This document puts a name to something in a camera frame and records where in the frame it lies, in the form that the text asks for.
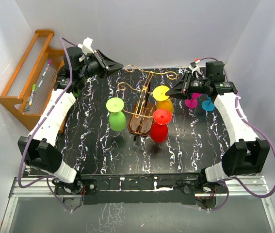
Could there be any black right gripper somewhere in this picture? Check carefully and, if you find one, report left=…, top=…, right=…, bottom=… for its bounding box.
left=165, top=71, right=210, bottom=100

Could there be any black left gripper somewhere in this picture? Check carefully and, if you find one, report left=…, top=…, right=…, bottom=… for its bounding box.
left=78, top=50, right=124, bottom=80

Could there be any magenta plastic wine glass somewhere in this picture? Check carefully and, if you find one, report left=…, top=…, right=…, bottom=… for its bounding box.
left=185, top=93, right=201, bottom=108

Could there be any orange plastic wine glass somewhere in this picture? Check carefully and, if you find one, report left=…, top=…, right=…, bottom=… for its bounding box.
left=152, top=85, right=175, bottom=115

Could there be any blue plastic wine glass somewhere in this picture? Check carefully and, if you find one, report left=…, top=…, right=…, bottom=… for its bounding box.
left=201, top=96, right=215, bottom=112

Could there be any red plastic wine glass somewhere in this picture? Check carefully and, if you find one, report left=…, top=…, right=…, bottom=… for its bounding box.
left=150, top=108, right=172, bottom=143

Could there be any green plastic wine glass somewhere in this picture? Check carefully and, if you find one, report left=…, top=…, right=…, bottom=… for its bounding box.
left=106, top=97, right=126, bottom=132

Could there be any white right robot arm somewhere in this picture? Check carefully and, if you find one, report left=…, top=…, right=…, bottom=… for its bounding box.
left=165, top=59, right=270, bottom=193

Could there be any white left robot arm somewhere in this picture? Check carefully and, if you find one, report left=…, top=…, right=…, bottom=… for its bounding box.
left=17, top=45, right=123, bottom=194

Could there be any orange wooden shelf rack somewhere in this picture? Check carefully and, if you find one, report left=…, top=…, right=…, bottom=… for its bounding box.
left=0, top=29, right=64, bottom=131

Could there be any purple capped marker pen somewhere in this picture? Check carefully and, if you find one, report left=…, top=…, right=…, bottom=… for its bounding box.
left=41, top=59, right=52, bottom=78

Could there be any green capped marker pen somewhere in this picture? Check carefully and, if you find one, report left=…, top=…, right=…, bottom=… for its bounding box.
left=29, top=80, right=43, bottom=106

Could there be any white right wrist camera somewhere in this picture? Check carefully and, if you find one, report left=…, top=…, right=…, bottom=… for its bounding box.
left=188, top=59, right=203, bottom=78

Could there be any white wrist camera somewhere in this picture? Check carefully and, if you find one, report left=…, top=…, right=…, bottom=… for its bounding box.
left=78, top=37, right=94, bottom=55
left=188, top=59, right=203, bottom=78

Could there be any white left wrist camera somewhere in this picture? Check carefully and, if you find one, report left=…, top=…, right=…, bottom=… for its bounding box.
left=78, top=37, right=94, bottom=55

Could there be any gold wire wine glass rack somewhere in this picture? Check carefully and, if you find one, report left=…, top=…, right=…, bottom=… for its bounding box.
left=124, top=64, right=178, bottom=141

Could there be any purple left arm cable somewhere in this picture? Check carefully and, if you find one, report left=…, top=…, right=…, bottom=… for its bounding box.
left=17, top=36, right=80, bottom=213

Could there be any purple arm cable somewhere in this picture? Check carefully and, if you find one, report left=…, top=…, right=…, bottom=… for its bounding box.
left=17, top=36, right=80, bottom=213
left=199, top=57, right=275, bottom=214

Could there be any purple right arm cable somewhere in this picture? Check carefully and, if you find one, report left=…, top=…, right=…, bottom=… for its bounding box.
left=199, top=57, right=275, bottom=214

